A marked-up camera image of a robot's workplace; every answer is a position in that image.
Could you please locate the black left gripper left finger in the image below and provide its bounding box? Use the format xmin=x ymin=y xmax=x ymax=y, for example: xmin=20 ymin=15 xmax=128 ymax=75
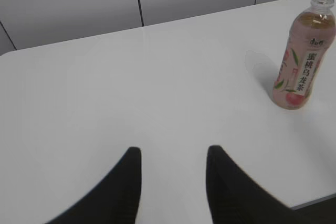
xmin=49 ymin=147 xmax=141 ymax=223

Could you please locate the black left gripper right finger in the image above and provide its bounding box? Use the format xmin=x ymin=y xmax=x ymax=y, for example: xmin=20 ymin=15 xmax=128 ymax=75
xmin=206 ymin=145 xmax=336 ymax=224

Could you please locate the pink peach tea bottle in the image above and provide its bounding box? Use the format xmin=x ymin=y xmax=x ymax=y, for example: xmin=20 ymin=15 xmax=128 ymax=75
xmin=272 ymin=0 xmax=335 ymax=110

